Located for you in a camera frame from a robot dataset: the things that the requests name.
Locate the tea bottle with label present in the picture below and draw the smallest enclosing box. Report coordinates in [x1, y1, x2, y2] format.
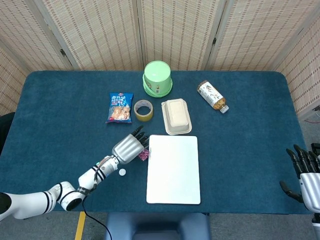
[196, 80, 230, 114]

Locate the green plastic bucket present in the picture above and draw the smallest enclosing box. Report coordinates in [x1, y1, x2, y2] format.
[142, 60, 173, 98]

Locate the beige takeaway food container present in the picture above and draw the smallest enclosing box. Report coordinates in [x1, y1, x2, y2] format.
[161, 98, 193, 136]

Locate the yellow packing tape roll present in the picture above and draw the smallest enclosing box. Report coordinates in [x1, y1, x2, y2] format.
[133, 99, 154, 123]

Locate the white board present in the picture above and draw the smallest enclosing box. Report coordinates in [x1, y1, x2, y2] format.
[146, 134, 202, 205]

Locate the pink patterned card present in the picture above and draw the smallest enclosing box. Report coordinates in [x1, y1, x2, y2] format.
[138, 149, 150, 162]

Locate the blue table cloth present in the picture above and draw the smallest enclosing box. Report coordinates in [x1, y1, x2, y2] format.
[0, 70, 312, 215]

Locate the blue snack bag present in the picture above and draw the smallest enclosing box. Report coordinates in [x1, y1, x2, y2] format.
[105, 92, 134, 125]

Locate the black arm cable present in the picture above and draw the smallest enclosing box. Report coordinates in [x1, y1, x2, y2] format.
[80, 166, 112, 240]

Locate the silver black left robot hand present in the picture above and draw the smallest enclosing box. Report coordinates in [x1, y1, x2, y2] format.
[111, 125, 151, 165]

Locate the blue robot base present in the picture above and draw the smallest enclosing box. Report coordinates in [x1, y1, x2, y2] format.
[106, 212, 212, 240]

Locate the woven folding screen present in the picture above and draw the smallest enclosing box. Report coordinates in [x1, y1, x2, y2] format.
[0, 0, 320, 118]

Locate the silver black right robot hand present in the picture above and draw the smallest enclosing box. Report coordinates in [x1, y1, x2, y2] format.
[279, 144, 320, 213]

